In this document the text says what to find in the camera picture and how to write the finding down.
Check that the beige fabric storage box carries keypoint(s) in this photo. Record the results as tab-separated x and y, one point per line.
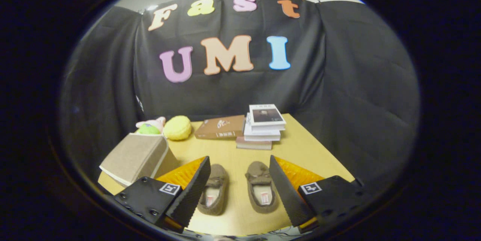
135	156

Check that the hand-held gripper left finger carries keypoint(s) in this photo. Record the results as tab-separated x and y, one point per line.
195	184

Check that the pale pink book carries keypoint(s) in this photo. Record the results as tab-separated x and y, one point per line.
253	144

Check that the yellow round plush cushion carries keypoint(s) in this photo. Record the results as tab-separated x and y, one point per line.
177	128

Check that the brown cover book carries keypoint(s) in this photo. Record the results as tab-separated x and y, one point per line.
220	126

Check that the brown fuzzy slipper shoe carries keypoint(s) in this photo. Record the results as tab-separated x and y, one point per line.
258	179
217	182

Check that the black backdrop cloth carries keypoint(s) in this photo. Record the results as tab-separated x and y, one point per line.
338	83

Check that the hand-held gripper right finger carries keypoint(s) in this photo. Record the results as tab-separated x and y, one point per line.
283	184

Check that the pink and green plush toy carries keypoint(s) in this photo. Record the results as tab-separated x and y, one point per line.
148	129

